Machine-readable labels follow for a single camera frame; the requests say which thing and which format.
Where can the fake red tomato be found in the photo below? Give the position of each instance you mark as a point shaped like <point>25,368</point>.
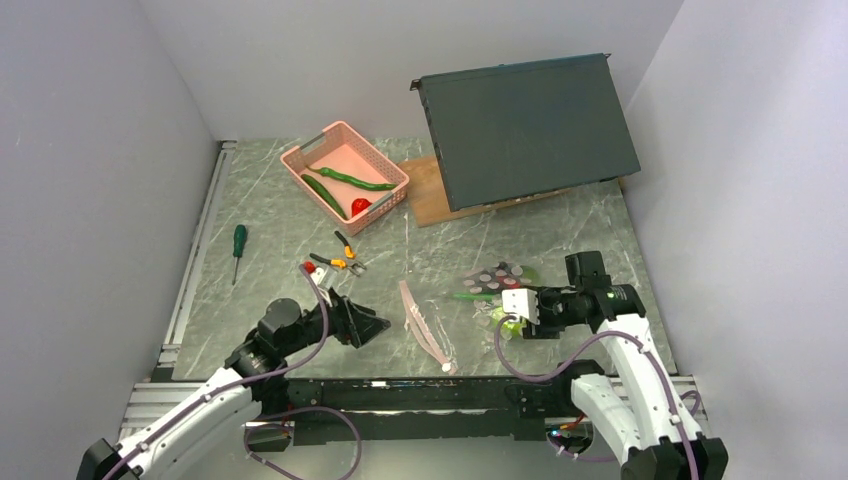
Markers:
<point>360,205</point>

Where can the clear zip top bag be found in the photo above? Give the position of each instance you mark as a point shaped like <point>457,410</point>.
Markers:
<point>460,322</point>

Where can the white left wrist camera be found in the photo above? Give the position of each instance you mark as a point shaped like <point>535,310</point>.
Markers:
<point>321,275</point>

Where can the brown wooden board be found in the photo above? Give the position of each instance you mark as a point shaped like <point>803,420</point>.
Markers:
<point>428,200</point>

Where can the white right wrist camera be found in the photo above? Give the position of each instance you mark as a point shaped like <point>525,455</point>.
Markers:
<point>521,303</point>

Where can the fake green bean pod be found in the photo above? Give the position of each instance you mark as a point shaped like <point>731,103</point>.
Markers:
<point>351,180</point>

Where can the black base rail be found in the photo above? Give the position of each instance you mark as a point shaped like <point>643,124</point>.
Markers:
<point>318,411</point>

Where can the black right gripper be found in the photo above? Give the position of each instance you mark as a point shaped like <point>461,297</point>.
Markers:
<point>544,329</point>

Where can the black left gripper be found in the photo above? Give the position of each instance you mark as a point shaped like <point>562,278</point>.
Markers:
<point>352,323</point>

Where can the fake green lime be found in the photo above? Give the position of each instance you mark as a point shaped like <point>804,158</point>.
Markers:
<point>512,328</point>

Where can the orange handled pliers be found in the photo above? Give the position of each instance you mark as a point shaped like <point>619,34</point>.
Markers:
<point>348,261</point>

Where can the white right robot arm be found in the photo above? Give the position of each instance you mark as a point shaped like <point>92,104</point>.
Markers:
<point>651,432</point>

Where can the aluminium side rail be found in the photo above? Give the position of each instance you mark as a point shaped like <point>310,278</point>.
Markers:
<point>153,395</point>

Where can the fake green cucumber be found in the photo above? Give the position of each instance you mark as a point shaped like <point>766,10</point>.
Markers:
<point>324,194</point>

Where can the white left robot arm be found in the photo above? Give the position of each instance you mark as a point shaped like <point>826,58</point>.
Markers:
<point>250,384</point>

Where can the dark grey metal chassis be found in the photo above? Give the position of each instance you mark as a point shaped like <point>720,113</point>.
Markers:
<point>517,130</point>

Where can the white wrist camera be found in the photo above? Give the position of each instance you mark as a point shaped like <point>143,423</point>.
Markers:
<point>521,303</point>
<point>321,275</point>

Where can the green handled screwdriver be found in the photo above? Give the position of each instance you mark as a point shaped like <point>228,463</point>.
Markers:
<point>240,235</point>

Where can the pink plastic basket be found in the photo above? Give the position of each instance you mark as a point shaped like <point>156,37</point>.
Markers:
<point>342,148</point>

